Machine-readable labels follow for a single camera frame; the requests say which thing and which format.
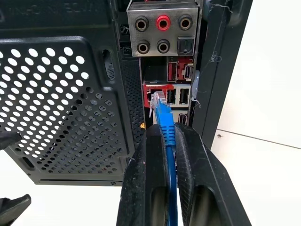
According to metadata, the black computer tower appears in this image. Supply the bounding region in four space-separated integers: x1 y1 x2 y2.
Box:
0 0 253 187

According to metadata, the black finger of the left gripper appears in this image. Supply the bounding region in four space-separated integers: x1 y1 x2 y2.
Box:
0 194 32 226
0 130 22 151

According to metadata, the white cable tie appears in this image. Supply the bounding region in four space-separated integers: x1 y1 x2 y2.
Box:
190 69 202 109

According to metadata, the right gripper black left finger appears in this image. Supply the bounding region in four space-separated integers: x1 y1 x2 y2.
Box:
116 123 171 226

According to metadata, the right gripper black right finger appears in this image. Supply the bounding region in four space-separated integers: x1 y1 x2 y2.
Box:
174 122 253 226

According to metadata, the blue ethernet cable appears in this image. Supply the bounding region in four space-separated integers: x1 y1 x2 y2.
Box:
150 89 183 226

